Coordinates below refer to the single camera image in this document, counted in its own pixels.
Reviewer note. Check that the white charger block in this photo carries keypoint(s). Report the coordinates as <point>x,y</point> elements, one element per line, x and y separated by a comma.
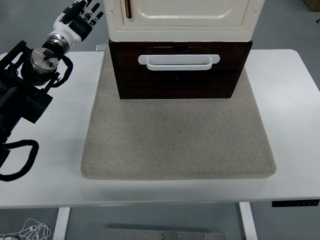
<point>6,238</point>

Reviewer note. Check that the grey fabric mat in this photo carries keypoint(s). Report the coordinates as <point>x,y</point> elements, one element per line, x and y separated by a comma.
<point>175,140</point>

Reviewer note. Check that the dark wood drawer housing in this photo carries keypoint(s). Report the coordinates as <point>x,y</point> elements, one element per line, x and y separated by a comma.
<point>175,87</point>

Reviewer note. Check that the white table leg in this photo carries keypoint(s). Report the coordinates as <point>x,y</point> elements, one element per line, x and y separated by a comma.
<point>248,222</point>
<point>61,225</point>

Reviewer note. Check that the dark wood drawer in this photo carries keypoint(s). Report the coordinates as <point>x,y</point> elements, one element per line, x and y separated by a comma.
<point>125,63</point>

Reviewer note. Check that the cardboard box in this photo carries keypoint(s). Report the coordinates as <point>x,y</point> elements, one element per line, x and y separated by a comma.
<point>313,5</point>

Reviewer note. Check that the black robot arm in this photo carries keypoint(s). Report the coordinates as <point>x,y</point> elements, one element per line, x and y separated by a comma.
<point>25,100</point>

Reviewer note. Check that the black table control panel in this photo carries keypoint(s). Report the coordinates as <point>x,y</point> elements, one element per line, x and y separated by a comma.
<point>295,203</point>

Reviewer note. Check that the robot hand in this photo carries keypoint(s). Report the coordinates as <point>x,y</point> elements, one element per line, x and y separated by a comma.
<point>66,31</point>

